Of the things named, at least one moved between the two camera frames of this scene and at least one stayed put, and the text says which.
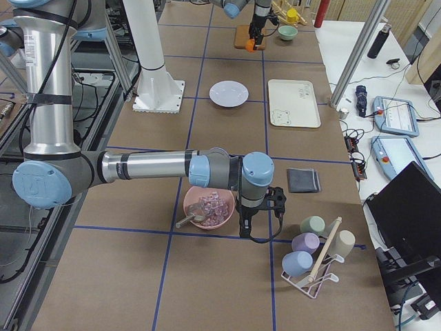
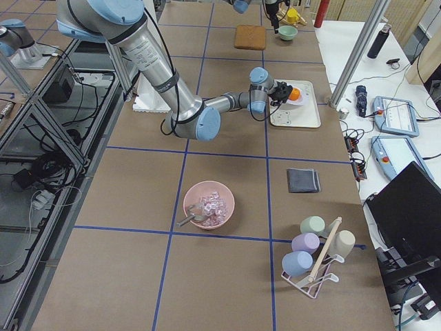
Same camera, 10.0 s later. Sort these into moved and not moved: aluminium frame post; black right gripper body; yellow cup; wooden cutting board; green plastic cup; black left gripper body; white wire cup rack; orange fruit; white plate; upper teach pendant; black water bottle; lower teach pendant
Moved: black right gripper body; white plate; black left gripper body; orange fruit
Not moved: green plastic cup; upper teach pendant; yellow cup; wooden cutting board; black water bottle; white wire cup rack; lower teach pendant; aluminium frame post
